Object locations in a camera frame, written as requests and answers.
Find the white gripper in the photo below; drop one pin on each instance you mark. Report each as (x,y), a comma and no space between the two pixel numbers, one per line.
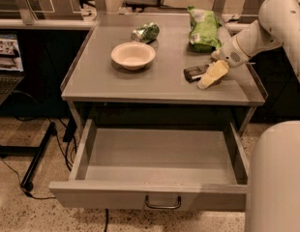
(229,53)

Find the black desk leg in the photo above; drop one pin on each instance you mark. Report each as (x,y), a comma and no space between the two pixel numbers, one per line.
(27,181)

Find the open grey top drawer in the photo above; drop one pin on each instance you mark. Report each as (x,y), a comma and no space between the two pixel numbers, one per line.
(117,168)

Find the green chip bag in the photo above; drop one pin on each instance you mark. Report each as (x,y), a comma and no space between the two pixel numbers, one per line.
(204,30)

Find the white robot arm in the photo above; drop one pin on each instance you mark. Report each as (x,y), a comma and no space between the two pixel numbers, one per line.
(273,195)

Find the laptop computer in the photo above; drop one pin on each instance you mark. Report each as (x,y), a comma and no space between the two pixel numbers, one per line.
(11,67)

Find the grey metal cabinet table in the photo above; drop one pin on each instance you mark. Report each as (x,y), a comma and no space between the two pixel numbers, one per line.
(93,77)

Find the dark chocolate rxbar wrapper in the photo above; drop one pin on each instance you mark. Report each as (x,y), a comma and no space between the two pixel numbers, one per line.
(194,73)

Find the crushed green soda can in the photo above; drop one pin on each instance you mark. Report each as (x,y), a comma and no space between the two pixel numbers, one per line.
(146,33)

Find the metal drawer handle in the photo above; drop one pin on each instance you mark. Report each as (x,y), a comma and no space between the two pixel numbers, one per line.
(162,203)

